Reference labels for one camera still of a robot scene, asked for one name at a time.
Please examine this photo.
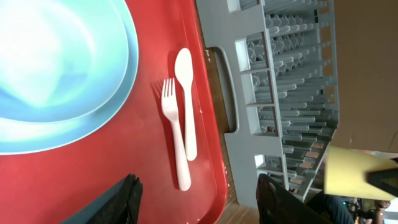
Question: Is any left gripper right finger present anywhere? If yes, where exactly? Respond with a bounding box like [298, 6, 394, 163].
[256, 174, 331, 224]

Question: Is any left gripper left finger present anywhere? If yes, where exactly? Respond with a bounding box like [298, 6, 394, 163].
[63, 174, 143, 224]

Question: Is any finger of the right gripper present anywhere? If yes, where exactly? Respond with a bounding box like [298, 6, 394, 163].
[366, 157, 397, 198]

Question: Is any light blue plate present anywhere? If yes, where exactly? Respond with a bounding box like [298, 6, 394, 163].
[1, 0, 139, 155]

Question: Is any yellow cup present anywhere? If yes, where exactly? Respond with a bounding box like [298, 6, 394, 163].
[324, 146, 397, 200]

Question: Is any light blue bowl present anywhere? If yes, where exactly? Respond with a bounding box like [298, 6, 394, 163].
[1, 0, 129, 123]

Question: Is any grey dishwasher rack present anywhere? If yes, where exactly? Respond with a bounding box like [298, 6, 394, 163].
[197, 0, 339, 207]

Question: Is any red serving tray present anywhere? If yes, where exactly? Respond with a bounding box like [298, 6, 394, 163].
[1, 1, 228, 223]

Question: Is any white plastic fork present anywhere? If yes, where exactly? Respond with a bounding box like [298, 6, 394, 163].
[161, 78, 192, 191]

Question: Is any white plastic spoon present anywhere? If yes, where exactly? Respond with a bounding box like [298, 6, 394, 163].
[174, 48, 197, 161]

